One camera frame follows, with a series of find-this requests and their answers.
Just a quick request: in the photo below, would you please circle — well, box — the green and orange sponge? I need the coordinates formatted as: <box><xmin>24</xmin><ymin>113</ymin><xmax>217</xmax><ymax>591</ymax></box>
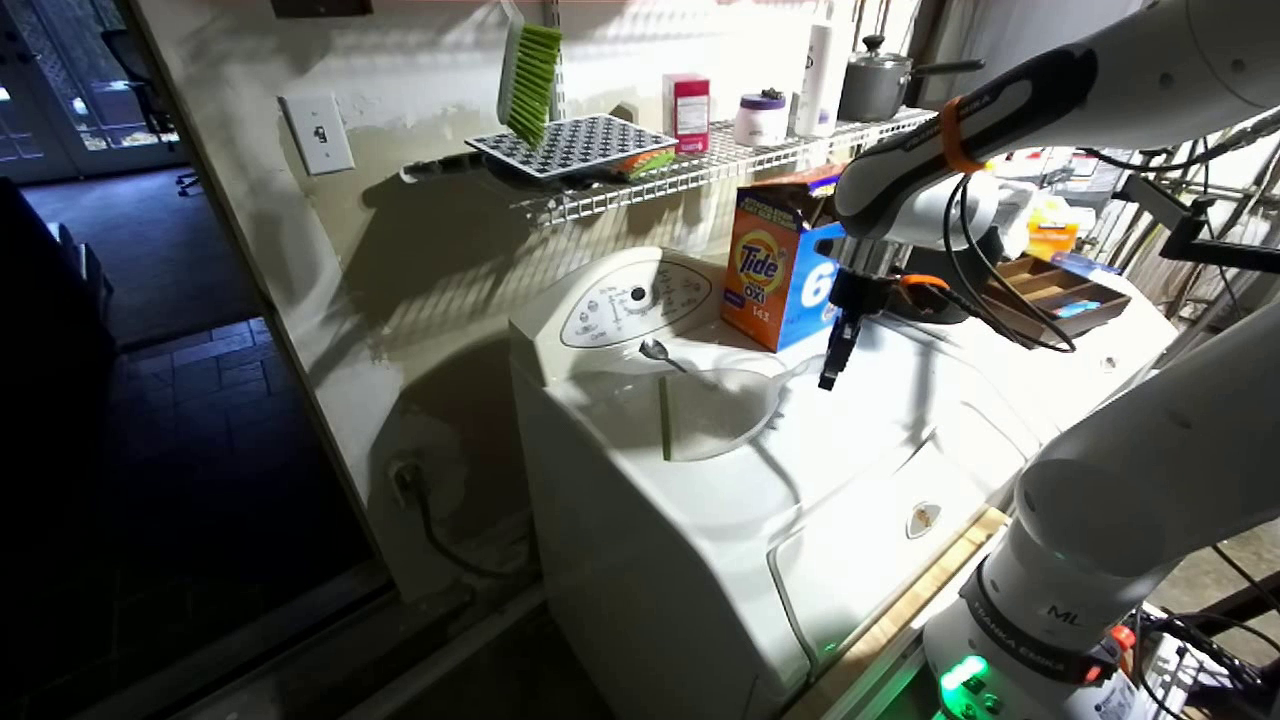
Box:
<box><xmin>611</xmin><ymin>149</ymin><xmax>681</xmax><ymax>185</ymax></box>

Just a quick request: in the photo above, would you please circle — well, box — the grey studded drying mat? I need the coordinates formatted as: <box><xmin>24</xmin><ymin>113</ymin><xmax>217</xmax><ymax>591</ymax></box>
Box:
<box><xmin>465</xmin><ymin>113</ymin><xmax>681</xmax><ymax>185</ymax></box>

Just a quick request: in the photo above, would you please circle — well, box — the metal spoon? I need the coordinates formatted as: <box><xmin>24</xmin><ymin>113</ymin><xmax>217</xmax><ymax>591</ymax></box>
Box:
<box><xmin>638</xmin><ymin>333</ymin><xmax>691</xmax><ymax>377</ymax></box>

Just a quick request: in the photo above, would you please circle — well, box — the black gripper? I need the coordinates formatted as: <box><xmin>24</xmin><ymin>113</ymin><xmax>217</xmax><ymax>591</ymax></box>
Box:
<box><xmin>817</xmin><ymin>237</ymin><xmax>927</xmax><ymax>397</ymax></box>

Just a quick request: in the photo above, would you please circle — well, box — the black power cord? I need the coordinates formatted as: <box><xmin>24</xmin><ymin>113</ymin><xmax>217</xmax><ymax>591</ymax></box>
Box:
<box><xmin>385</xmin><ymin>450</ymin><xmax>536</xmax><ymax>584</ymax></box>

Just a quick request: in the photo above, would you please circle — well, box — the white wire shelf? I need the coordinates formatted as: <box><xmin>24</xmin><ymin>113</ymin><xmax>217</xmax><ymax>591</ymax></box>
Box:
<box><xmin>397</xmin><ymin>113</ymin><xmax>911</xmax><ymax>232</ymax></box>

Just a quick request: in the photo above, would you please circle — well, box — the wooden tray with items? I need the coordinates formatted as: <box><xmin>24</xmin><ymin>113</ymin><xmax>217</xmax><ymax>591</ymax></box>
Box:
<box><xmin>991</xmin><ymin>251</ymin><xmax>1137</xmax><ymax>337</ymax></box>

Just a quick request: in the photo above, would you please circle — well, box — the pink cardboard box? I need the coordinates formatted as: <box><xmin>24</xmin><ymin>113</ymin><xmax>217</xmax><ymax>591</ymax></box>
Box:
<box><xmin>663</xmin><ymin>73</ymin><xmax>717</xmax><ymax>161</ymax></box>

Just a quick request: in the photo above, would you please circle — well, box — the black metal stand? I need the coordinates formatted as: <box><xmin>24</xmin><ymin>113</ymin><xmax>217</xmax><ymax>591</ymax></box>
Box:
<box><xmin>1115</xmin><ymin>172</ymin><xmax>1280</xmax><ymax>277</ymax></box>

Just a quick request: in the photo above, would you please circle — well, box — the grey metal kettle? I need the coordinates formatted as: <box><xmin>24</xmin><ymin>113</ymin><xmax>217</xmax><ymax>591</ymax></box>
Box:
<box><xmin>837</xmin><ymin>33</ymin><xmax>991</xmax><ymax>128</ymax></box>

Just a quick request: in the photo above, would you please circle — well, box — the black cable with orange tape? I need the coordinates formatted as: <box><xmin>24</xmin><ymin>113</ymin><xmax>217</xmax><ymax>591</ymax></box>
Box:
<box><xmin>931</xmin><ymin>97</ymin><xmax>1086</xmax><ymax>354</ymax></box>

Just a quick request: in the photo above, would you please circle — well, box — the white washing machine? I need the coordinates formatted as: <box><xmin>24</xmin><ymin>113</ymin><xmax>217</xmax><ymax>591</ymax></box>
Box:
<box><xmin>513</xmin><ymin>244</ymin><xmax>1184</xmax><ymax>720</ymax></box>

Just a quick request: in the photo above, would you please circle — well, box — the blue Tide detergent box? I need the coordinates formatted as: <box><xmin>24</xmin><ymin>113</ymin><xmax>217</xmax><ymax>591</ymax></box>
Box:
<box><xmin>717</xmin><ymin>162</ymin><xmax>855</xmax><ymax>354</ymax></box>

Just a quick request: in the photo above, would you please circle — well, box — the white bottle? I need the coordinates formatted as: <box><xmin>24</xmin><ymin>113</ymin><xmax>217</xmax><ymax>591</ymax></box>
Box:
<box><xmin>798</xmin><ymin>15</ymin><xmax>841</xmax><ymax>141</ymax></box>

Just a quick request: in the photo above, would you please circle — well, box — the wooden plank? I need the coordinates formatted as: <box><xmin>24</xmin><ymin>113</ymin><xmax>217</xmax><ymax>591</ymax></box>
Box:
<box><xmin>776</xmin><ymin>503</ymin><xmax>1018</xmax><ymax>720</ymax></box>

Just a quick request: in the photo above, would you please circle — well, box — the white light switch plate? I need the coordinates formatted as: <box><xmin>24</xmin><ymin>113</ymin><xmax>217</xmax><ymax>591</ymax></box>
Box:
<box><xmin>275</xmin><ymin>88</ymin><xmax>361</xmax><ymax>176</ymax></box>

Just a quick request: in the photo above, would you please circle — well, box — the white jar with purple lid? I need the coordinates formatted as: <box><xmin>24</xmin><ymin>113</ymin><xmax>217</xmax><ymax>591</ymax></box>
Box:
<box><xmin>733</xmin><ymin>85</ymin><xmax>793</xmax><ymax>149</ymax></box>

